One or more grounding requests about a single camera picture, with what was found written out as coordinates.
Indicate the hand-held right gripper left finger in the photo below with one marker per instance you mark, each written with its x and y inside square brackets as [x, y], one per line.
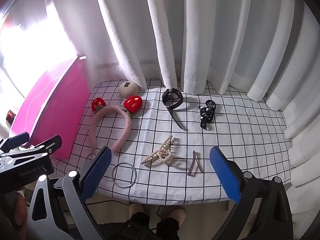
[97, 172]

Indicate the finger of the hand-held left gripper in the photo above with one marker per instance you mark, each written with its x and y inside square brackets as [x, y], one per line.
[46, 143]
[15, 140]

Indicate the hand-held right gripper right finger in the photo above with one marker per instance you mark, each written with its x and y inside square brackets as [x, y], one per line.
[225, 175]

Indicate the pink plastic storage bin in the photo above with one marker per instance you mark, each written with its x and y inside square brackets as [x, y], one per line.
[50, 110]

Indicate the pearl gold hair claw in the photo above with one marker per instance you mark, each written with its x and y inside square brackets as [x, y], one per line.
[160, 152]

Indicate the person's left hand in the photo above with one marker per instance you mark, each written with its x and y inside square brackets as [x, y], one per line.
[21, 207]

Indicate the silver bangle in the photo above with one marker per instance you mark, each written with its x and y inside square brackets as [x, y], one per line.
[113, 173]

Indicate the red jar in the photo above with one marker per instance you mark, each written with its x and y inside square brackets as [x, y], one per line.
[9, 115]

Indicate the grey metal hair clip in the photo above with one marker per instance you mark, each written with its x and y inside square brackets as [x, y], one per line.
[192, 167]

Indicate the white black checked tablecloth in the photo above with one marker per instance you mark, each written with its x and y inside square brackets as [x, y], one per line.
[225, 135]

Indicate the beige slipper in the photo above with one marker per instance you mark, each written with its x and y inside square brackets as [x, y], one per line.
[136, 208]
[178, 213]

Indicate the pink strawberry headband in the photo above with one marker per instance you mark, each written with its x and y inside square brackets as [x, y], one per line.
[110, 109]

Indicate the black polka-dot hair claw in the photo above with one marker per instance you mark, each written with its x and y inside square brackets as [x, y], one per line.
[206, 112]

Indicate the person's black pants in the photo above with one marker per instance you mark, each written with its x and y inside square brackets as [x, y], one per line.
[150, 227]

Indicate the beige round puff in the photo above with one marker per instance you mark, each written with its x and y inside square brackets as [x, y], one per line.
[128, 89]

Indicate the black wristwatch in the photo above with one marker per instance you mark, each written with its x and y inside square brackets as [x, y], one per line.
[172, 95]

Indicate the white curtain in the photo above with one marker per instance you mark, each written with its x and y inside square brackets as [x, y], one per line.
[175, 30]

